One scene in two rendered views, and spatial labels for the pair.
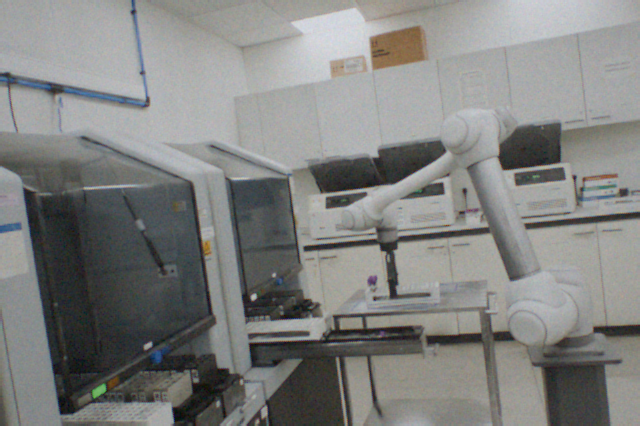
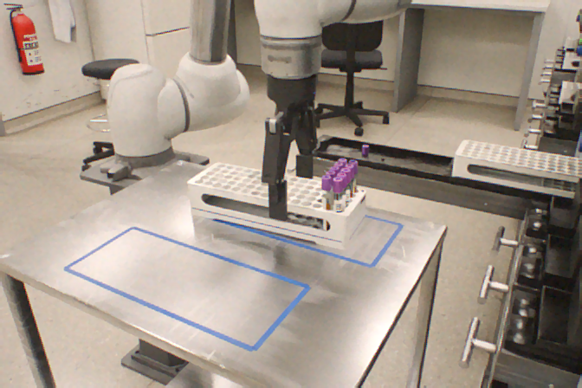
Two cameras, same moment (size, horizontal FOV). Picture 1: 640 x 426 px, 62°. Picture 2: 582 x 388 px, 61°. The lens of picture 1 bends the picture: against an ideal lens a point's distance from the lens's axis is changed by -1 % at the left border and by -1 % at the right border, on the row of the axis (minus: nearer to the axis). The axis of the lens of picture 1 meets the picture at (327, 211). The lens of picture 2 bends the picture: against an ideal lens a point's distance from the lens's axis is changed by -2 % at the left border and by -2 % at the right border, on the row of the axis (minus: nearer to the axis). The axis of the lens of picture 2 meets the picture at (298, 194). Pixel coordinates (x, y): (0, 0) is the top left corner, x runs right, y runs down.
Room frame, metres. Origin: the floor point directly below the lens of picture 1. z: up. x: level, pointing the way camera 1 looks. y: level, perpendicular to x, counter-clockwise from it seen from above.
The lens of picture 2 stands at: (2.90, -0.07, 1.25)
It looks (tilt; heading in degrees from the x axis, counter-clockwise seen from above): 27 degrees down; 191
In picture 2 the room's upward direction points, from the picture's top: straight up
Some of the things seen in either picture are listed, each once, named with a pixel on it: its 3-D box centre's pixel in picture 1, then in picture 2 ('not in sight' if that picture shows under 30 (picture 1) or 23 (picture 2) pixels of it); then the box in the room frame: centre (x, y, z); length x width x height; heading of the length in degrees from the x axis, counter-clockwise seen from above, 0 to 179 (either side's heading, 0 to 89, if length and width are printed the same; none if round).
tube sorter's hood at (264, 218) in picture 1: (212, 214); not in sight; (2.20, 0.47, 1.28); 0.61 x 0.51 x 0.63; 164
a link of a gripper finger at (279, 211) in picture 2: not in sight; (277, 199); (2.21, -0.24, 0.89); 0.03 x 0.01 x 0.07; 77
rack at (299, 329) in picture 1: (282, 332); (529, 172); (1.89, 0.22, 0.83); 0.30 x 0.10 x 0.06; 74
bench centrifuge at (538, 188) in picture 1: (527, 169); not in sight; (4.09, -1.57, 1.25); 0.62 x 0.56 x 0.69; 164
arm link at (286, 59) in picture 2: (387, 234); (291, 54); (2.16, -0.23, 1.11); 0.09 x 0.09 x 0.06
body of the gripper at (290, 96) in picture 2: (389, 252); (291, 102); (2.16, -0.23, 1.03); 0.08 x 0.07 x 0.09; 167
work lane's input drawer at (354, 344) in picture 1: (332, 344); (439, 179); (1.84, 0.04, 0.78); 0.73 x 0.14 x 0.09; 74
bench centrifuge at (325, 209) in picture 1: (347, 195); not in sight; (4.48, -0.19, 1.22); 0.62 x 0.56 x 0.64; 162
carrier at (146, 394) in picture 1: (155, 391); not in sight; (1.40, 0.52, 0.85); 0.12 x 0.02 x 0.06; 164
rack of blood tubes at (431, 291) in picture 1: (402, 295); (275, 202); (2.15, -0.26, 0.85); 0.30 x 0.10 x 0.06; 77
